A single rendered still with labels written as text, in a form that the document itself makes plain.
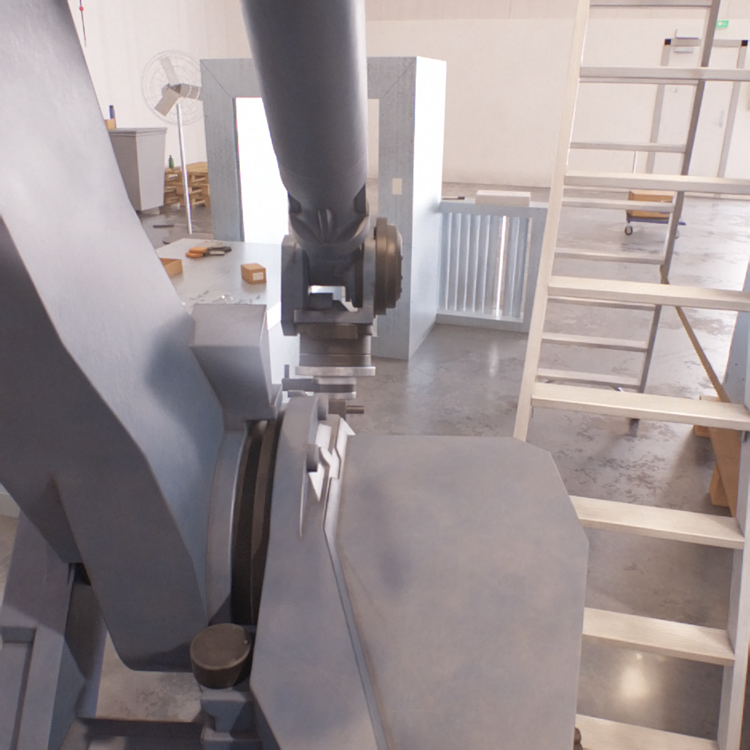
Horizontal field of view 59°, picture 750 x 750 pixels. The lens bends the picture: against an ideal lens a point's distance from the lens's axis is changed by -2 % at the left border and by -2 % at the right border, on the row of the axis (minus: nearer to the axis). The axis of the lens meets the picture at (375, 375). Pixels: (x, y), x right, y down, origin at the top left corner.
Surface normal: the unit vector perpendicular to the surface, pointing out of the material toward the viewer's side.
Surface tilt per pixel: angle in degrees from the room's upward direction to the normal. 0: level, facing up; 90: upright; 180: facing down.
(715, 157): 90
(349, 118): 124
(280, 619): 25
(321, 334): 68
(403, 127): 90
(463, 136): 90
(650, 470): 0
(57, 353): 116
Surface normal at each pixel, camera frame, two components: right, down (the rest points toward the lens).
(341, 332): -0.01, 0.02
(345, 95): 0.65, 0.72
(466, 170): -0.31, 0.37
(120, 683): 0.00, -0.92
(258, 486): 0.00, -0.49
